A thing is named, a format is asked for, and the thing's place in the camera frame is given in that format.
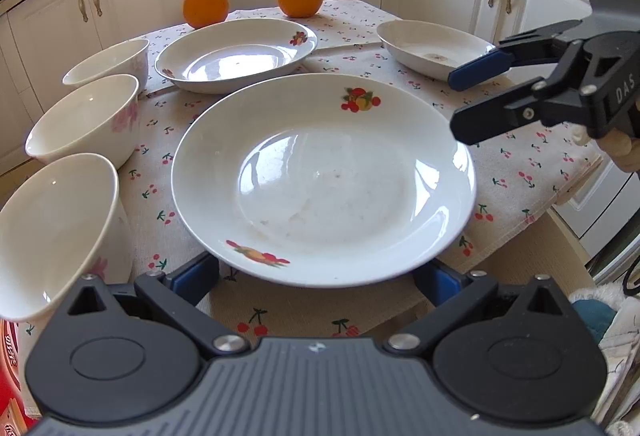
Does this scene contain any red cardboard box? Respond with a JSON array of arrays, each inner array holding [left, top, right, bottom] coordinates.
[[0, 318, 48, 436]]

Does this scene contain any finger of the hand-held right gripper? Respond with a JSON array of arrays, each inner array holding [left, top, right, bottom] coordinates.
[[449, 78, 557, 147], [447, 20, 587, 91]]

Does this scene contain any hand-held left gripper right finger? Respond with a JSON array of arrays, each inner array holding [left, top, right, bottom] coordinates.
[[384, 257, 572, 358]]

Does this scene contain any small plain white plate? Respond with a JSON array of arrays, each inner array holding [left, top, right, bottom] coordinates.
[[376, 20, 501, 81]]

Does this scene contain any cherry print tablecloth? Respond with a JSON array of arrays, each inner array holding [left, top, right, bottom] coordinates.
[[22, 0, 606, 417]]

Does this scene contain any medium white fruit-print plate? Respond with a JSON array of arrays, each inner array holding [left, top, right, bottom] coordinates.
[[154, 18, 319, 95]]

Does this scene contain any person's right hand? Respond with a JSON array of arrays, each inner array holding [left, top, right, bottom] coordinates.
[[572, 123, 640, 173]]

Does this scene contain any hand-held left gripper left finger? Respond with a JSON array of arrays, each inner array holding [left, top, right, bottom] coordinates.
[[65, 251, 251, 358]]

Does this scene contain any large white fruit-print plate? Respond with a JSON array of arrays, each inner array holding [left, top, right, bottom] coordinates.
[[171, 73, 477, 287]]

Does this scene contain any orange without leaves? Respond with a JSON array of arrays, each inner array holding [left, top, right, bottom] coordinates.
[[182, 0, 230, 29]]

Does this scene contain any white bowl pink flower print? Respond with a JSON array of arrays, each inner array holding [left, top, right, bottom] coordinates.
[[0, 154, 135, 323], [25, 74, 141, 171], [62, 38, 151, 92]]

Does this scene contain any teal cloth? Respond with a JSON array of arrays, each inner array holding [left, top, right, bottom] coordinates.
[[572, 298, 618, 343]]

